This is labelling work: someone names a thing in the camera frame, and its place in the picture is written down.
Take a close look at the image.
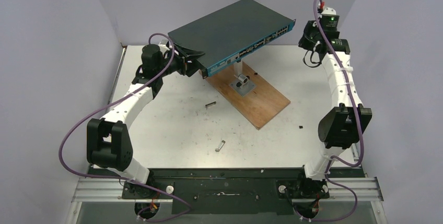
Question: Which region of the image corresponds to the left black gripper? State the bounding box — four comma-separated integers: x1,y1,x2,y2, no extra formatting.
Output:
157,45,205,78

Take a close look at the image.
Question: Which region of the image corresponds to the teal grey network switch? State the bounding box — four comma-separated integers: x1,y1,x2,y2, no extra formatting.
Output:
168,0,296,78

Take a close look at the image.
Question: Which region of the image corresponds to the dark transceiver module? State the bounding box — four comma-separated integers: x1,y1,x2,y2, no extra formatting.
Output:
205,101,217,109

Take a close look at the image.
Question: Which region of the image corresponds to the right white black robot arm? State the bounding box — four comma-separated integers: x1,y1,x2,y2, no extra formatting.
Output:
295,15,372,197

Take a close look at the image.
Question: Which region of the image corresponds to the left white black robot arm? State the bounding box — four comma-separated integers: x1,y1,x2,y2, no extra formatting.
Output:
86,42,205,198

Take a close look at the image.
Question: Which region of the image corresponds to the wooden base board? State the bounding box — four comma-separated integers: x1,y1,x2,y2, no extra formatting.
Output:
206,62,290,129

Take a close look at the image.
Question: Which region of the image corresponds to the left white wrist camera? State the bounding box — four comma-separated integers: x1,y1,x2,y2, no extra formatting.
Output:
158,40,171,53

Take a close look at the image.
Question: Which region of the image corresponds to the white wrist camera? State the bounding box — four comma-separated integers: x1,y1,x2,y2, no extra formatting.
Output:
317,2,340,23
158,40,171,53

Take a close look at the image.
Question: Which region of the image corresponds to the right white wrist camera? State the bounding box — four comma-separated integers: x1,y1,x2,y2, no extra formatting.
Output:
317,2,340,23

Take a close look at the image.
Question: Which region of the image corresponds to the metal switch mounting stand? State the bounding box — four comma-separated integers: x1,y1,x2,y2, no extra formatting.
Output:
229,61,256,97

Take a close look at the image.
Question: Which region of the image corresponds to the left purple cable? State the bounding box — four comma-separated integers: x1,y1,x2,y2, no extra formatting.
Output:
58,32,193,223

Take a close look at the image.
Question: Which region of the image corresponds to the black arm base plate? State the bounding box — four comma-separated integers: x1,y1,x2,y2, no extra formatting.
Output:
122,168,365,216

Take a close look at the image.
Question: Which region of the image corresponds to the aluminium frame rail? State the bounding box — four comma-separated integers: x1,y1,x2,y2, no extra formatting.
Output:
72,178,383,203

